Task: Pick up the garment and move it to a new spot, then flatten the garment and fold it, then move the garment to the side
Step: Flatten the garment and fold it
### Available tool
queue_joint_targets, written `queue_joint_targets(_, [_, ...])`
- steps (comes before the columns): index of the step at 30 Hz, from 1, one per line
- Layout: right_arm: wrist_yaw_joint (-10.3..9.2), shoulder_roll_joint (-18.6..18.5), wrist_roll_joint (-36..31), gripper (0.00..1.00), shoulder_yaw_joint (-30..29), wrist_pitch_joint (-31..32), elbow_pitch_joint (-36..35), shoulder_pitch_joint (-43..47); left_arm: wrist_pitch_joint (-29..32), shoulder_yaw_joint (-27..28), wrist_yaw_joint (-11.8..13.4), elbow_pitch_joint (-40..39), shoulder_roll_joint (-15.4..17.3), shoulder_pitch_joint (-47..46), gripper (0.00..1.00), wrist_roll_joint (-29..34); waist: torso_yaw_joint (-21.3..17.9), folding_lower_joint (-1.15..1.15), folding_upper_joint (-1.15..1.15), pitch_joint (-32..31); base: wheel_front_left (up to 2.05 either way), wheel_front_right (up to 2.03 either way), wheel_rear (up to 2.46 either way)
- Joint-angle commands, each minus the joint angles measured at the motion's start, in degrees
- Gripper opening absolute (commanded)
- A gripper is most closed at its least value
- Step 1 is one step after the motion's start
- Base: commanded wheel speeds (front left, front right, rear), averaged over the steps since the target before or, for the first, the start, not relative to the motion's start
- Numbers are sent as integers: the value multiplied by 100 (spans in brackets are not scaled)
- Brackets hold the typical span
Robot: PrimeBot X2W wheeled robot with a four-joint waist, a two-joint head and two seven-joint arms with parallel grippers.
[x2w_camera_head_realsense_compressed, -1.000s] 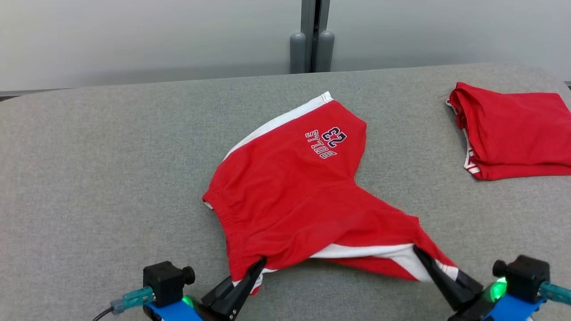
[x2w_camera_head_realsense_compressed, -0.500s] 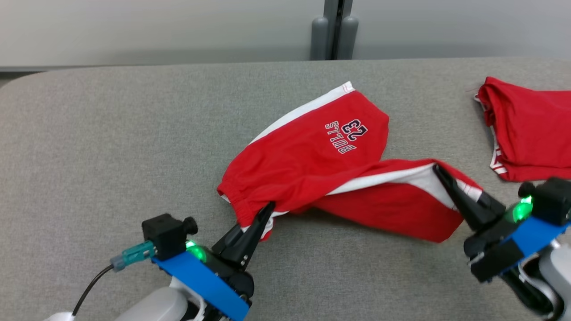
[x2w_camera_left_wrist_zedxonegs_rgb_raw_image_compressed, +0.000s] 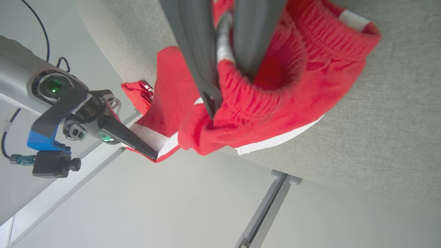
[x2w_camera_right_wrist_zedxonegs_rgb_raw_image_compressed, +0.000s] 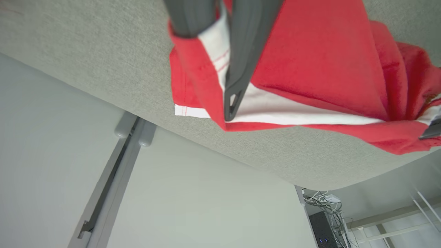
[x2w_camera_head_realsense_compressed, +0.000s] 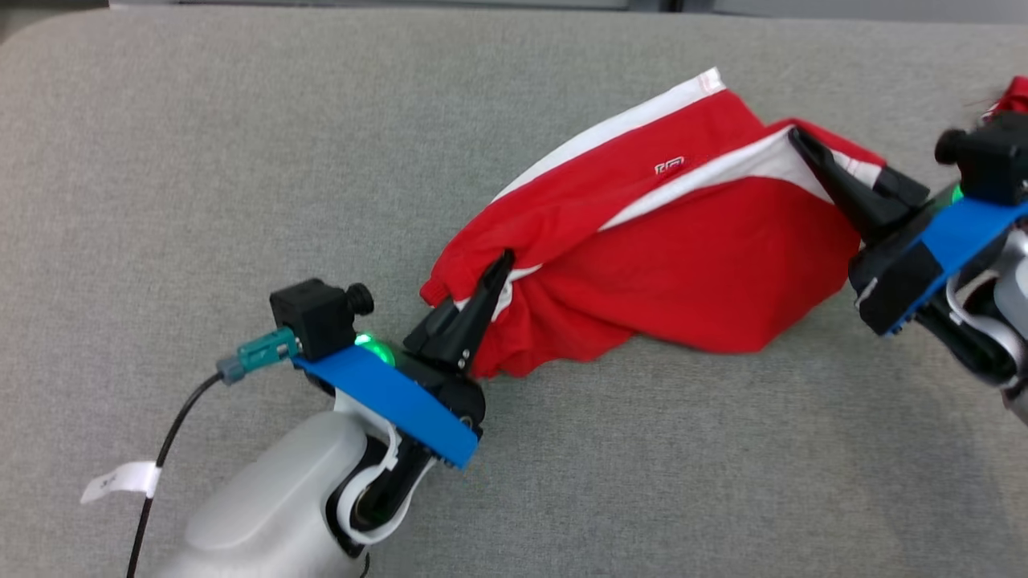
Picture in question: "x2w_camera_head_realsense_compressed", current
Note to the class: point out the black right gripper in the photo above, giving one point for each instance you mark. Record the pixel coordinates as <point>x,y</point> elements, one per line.
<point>891,277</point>

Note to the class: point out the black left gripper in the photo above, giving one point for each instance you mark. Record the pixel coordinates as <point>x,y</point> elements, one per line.
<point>462,393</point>

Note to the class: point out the red basketball jersey white sleeves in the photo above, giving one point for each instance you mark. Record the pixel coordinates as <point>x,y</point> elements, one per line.
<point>1013,96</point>

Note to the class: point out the red shorts with white stripes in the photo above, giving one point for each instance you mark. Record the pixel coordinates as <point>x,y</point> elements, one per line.
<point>683,265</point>

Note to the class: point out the blue left camera mount plate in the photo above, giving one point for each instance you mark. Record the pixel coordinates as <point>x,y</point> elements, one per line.
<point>385,397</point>

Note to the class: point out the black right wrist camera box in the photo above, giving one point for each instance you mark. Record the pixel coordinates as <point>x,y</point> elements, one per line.
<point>992,160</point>

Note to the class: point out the grey metal partition post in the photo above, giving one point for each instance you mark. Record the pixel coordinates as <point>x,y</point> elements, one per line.
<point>671,5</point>

